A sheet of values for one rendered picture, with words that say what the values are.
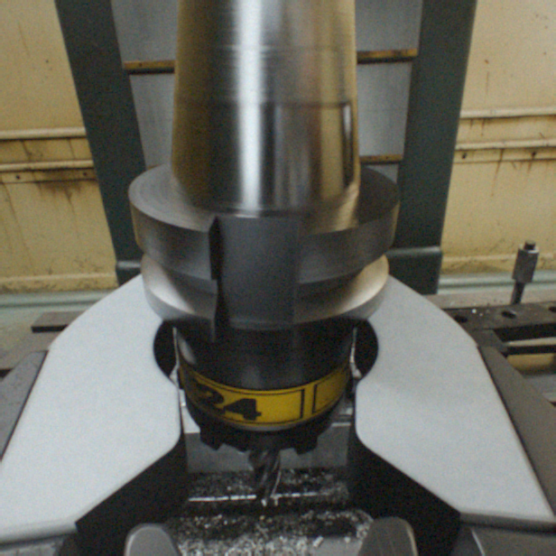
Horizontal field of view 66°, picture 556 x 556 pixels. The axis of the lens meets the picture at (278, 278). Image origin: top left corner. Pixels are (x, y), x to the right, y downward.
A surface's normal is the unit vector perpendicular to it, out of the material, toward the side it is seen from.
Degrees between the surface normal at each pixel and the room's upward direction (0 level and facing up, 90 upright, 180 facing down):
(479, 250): 90
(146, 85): 90
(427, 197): 90
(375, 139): 88
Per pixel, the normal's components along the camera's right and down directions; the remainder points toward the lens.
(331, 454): 0.02, 0.47
